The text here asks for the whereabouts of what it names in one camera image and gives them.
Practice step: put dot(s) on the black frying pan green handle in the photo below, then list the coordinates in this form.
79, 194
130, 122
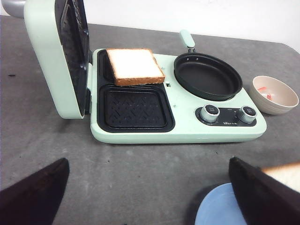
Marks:
205, 76

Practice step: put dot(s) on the white bread slice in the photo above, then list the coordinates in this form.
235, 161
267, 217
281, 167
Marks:
288, 174
134, 66

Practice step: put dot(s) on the orange cooked shrimp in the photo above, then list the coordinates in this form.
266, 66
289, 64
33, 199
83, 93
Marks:
266, 93

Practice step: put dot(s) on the cream ribbed bowl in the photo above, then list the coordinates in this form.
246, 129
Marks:
285, 98

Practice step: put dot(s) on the blue plate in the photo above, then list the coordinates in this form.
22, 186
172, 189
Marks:
220, 207

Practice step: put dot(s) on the silver left control knob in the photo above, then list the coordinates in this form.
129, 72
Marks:
209, 113

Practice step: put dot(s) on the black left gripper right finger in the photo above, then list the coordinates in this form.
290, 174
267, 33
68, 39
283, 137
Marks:
263, 200

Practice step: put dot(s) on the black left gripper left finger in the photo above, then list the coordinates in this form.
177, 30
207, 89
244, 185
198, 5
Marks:
35, 200

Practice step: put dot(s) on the silver right control knob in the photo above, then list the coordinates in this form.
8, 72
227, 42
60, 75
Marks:
246, 114

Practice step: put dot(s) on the mint green breakfast maker base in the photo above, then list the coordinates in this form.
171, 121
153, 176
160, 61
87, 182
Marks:
162, 113

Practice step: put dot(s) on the silver control knob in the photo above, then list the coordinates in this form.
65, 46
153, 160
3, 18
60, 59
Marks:
246, 114
209, 113

